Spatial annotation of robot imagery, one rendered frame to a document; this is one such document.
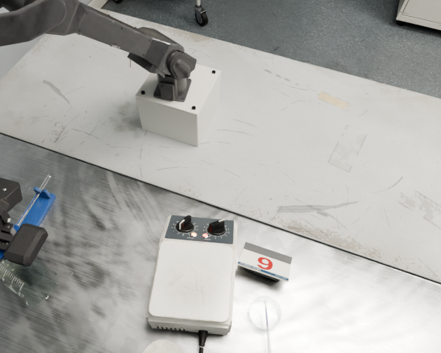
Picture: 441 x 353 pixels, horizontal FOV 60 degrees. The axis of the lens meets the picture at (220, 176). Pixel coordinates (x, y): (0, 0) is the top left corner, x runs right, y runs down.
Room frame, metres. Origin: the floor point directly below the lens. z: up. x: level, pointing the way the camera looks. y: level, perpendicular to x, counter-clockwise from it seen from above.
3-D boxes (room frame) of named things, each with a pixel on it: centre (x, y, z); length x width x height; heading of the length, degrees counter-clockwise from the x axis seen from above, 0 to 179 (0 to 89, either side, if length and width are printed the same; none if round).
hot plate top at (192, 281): (0.18, 0.03, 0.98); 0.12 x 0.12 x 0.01; 88
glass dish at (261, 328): (0.16, -0.09, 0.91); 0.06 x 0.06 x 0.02
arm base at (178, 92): (0.57, 0.11, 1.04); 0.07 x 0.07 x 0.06; 81
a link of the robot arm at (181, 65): (0.56, 0.11, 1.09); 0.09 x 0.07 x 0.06; 52
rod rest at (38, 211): (0.31, 0.35, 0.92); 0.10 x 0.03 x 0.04; 167
